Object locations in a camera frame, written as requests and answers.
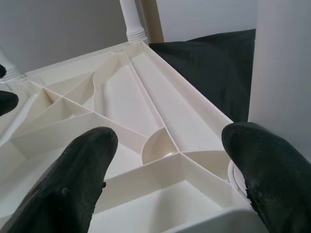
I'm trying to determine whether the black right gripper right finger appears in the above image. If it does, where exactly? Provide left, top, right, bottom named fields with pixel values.
left=222, top=122, right=311, bottom=233

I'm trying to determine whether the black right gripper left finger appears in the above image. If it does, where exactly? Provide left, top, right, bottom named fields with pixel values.
left=0, top=126, right=119, bottom=233

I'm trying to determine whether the white plastic table leg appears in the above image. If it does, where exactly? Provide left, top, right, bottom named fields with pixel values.
left=120, top=0, right=148, bottom=45
left=228, top=0, right=311, bottom=202
left=0, top=47, right=25, bottom=82

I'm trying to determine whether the white plastic table top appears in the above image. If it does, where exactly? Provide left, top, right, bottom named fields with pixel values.
left=0, top=42, right=259, bottom=233

